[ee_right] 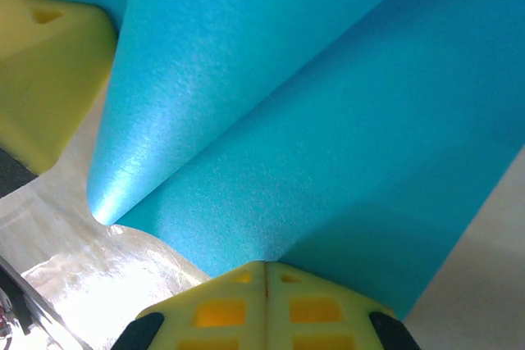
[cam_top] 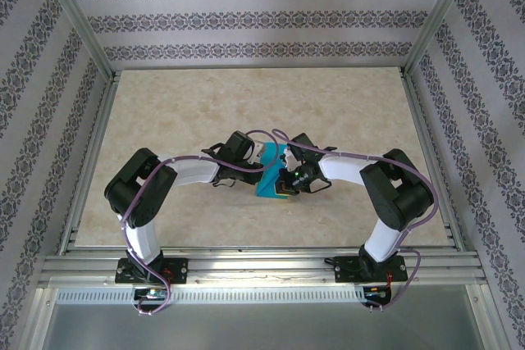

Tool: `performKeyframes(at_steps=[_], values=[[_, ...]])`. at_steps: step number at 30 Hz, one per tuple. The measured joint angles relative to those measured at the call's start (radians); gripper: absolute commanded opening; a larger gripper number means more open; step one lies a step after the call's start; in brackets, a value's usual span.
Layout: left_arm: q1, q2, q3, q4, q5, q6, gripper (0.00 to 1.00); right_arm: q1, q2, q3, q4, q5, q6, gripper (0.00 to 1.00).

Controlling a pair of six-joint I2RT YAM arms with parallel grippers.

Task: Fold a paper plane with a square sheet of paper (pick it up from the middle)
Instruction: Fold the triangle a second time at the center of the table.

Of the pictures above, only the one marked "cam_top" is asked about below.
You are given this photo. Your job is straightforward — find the blue paper sheet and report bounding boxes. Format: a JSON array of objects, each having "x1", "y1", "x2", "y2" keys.
[{"x1": 253, "y1": 141, "x2": 290, "y2": 202}]

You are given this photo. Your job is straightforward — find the grey metal panel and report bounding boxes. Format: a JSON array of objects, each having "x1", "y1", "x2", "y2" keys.
[{"x1": 40, "y1": 303, "x2": 484, "y2": 350}]

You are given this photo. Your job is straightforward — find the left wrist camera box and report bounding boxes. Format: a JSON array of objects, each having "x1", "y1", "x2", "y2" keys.
[{"x1": 249, "y1": 141, "x2": 267, "y2": 162}]

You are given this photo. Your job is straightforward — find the aluminium mounting rail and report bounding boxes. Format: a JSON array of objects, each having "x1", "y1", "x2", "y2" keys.
[{"x1": 39, "y1": 245, "x2": 489, "y2": 288}]

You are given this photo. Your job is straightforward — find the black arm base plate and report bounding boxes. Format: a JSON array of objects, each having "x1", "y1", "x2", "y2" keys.
[
  {"x1": 114, "y1": 257, "x2": 189, "y2": 285},
  {"x1": 333, "y1": 255, "x2": 409, "y2": 284}
]

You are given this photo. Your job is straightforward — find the slotted grey cable duct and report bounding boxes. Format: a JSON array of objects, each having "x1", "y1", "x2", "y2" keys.
[{"x1": 55, "y1": 286, "x2": 367, "y2": 306}]

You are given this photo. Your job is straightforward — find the aluminium side rail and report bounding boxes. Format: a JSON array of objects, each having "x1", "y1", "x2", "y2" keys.
[
  {"x1": 398, "y1": 69, "x2": 469, "y2": 253},
  {"x1": 57, "y1": 70, "x2": 123, "y2": 256}
]

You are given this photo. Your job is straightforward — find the aluminium frame post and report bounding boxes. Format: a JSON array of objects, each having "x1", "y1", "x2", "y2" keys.
[
  {"x1": 34, "y1": 0, "x2": 121, "y2": 83},
  {"x1": 399, "y1": 0, "x2": 482, "y2": 80}
]

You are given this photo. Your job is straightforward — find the aluminium frame bar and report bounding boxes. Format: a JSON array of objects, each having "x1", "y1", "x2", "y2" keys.
[
  {"x1": 465, "y1": 284, "x2": 505, "y2": 350},
  {"x1": 20, "y1": 287, "x2": 58, "y2": 350}
]

